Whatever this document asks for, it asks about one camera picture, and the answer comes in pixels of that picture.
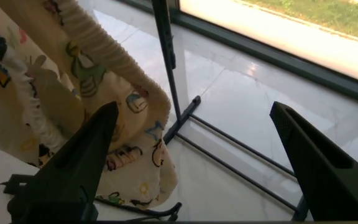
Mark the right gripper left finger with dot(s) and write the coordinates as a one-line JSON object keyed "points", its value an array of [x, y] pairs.
{"points": [[70, 180]]}

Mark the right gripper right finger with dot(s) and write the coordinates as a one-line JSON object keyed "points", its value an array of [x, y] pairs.
{"points": [[328, 193]]}

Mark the black clothes rack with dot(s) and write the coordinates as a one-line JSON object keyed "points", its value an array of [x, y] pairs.
{"points": [[166, 46]]}

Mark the cream printed garment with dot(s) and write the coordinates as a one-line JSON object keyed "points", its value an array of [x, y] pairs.
{"points": [[57, 93]]}

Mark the window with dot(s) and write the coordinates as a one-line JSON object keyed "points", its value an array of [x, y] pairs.
{"points": [[291, 31]]}

